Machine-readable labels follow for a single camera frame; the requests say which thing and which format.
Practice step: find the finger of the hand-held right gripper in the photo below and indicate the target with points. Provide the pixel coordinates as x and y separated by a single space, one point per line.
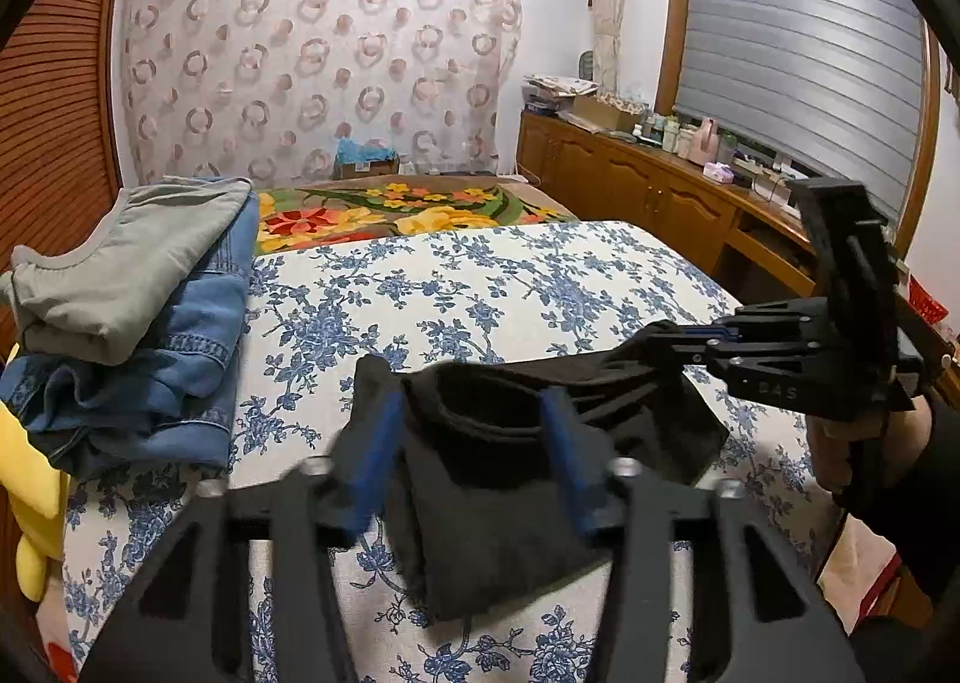
720 357
720 332

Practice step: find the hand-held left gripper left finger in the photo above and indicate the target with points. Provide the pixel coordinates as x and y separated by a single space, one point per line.
371 469

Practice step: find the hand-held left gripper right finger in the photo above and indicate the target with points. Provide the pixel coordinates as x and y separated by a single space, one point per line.
566 462

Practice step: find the black pants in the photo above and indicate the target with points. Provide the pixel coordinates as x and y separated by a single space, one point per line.
487 540

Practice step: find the folded grey pants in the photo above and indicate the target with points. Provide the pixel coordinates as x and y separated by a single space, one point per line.
127 263

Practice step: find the person's right hand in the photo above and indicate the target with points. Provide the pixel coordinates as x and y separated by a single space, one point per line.
829 454

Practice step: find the red basket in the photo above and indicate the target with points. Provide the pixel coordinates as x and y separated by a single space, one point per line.
930 304

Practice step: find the pink tissue box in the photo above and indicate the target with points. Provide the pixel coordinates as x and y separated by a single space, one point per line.
720 171

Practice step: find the wooden cabinet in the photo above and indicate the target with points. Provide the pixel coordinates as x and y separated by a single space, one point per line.
630 181

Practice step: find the pink bottle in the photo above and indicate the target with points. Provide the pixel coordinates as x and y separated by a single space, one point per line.
703 139

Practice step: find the cluster of toiletry bottles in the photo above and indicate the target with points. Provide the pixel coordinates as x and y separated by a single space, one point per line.
667 134

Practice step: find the folded blue jeans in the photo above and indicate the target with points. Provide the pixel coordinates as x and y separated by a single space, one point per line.
187 368

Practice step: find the blue floral bed sheet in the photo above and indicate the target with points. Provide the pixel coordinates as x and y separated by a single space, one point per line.
465 278

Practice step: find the grey window blind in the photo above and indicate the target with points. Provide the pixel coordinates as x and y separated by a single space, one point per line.
802 46

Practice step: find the open cardboard box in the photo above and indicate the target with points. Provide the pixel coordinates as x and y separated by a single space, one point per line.
604 117

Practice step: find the pink cloth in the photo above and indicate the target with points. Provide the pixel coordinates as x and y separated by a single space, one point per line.
862 563

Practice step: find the colourful flower blanket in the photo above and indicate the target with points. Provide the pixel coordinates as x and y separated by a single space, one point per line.
390 211

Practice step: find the stack of printed papers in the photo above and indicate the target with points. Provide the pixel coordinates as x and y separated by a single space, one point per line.
559 91

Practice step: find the small fan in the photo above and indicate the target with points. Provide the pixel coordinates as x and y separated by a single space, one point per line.
586 65

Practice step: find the cardboard box with blue contents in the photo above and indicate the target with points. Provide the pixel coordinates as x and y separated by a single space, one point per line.
366 158

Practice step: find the yellow plush toy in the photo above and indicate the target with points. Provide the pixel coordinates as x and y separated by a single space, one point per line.
34 503

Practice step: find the wooden slatted wardrobe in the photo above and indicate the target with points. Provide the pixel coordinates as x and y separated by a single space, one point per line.
60 128

